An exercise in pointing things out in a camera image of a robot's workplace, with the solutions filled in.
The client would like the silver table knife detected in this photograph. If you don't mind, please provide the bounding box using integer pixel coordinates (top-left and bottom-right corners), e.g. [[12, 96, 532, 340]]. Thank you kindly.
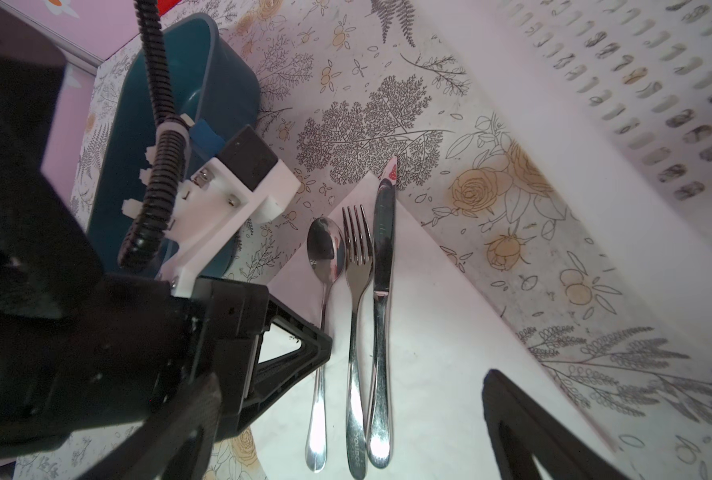
[[366, 157, 398, 469]]

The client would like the white perforated plastic basket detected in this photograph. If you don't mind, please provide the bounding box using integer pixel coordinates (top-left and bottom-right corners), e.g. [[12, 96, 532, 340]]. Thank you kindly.
[[417, 1, 712, 358]]

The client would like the black corrugated left cable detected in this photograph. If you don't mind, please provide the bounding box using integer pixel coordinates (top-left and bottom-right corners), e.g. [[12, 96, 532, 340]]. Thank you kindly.
[[117, 0, 189, 272]]

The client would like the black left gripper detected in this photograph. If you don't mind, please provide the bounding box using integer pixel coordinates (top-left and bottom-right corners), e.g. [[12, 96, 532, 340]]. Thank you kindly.
[[0, 276, 332, 457]]

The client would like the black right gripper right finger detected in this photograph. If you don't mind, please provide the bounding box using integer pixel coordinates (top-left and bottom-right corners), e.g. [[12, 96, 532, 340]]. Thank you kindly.
[[482, 369, 625, 479]]

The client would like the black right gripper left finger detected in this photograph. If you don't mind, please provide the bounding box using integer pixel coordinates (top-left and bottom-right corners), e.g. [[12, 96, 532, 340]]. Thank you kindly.
[[81, 373, 222, 479]]

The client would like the silver spoon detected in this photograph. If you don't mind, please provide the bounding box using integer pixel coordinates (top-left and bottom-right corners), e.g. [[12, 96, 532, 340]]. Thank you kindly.
[[305, 216, 346, 473]]

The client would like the silver fork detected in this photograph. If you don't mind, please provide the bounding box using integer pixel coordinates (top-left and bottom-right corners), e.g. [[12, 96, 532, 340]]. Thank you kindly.
[[342, 206, 374, 479]]

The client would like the teal plastic tray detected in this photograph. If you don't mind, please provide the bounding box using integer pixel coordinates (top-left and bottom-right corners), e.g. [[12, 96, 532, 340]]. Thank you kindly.
[[87, 13, 261, 273]]

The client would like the white paper napkin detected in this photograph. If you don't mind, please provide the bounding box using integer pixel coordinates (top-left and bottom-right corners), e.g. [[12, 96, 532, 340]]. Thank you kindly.
[[251, 201, 617, 479]]

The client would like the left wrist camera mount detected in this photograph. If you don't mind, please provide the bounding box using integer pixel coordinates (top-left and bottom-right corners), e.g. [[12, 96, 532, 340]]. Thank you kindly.
[[121, 124, 302, 298]]

